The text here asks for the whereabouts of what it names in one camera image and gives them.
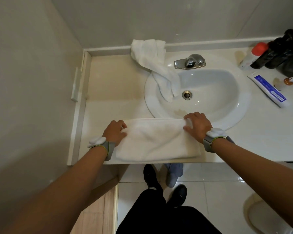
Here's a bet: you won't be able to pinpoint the white towel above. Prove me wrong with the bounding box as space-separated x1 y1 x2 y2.
115 117 202 162
130 39 181 103

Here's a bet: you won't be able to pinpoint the person's black right shoe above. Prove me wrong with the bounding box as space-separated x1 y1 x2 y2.
166 184 188 208

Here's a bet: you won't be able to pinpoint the person's left hand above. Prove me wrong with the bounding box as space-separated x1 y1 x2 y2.
103 120 128 145

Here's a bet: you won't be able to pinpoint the person's black left shoe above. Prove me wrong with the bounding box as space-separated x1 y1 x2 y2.
143 164 163 193

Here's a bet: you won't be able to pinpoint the white and blue toothpaste tube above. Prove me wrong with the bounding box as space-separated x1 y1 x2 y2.
248 72 290 108

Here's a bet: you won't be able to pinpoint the person's black trousers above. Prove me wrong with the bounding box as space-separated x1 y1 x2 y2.
116 189 222 234

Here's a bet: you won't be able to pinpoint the crumpled white towel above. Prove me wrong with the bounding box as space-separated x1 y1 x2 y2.
130 39 181 103

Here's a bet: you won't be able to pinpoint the grey wrist tracker band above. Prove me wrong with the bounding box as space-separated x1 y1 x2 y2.
203 128 235 153
87 136 116 161

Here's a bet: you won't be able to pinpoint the person's right hand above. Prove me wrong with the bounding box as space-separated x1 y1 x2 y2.
183 112 213 144

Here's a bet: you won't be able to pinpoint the grey cloth slipper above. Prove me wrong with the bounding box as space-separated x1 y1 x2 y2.
165 163 184 188

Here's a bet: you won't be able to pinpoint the person's right forearm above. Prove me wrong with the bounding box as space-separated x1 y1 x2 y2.
211 137 293 234

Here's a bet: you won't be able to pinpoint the person's left forearm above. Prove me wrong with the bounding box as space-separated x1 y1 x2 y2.
0 145 108 234

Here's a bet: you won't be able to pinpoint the white toilet bowl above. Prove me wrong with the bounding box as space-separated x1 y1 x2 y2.
244 193 293 234

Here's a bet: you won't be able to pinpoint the grey right wrist tracker band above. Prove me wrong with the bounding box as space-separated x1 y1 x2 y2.
203 128 235 153

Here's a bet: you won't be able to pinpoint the white bottle with red cap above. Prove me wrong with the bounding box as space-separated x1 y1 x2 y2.
239 42 269 71

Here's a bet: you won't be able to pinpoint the white oval sink basin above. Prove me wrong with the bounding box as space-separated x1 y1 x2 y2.
144 52 251 131

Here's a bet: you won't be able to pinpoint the person's black shoe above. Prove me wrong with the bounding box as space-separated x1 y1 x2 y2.
143 164 163 193
166 184 188 208

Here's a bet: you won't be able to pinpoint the black pump bottle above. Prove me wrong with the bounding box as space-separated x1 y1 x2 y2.
265 36 293 69
250 29 293 69

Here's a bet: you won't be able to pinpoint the small cream cap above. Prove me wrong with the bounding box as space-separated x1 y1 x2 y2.
273 78 285 91

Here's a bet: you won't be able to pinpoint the chrome faucet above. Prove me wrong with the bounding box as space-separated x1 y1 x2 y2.
174 54 206 70

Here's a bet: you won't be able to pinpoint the grey left wrist tracker band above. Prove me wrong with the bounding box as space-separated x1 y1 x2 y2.
87 136 116 161

